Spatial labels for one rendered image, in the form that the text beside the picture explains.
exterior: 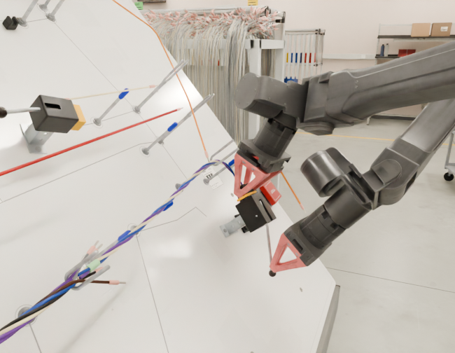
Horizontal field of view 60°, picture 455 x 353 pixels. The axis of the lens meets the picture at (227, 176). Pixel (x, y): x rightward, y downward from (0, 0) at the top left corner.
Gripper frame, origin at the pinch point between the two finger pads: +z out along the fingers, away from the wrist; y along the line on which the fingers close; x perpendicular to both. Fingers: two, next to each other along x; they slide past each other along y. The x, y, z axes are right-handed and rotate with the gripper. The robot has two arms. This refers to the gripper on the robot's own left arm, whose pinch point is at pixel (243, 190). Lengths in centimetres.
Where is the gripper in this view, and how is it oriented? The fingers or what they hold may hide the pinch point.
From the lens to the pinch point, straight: 72.0
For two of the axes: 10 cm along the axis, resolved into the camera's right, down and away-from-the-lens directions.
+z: -4.5, 8.2, 3.7
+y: -4.9, 1.2, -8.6
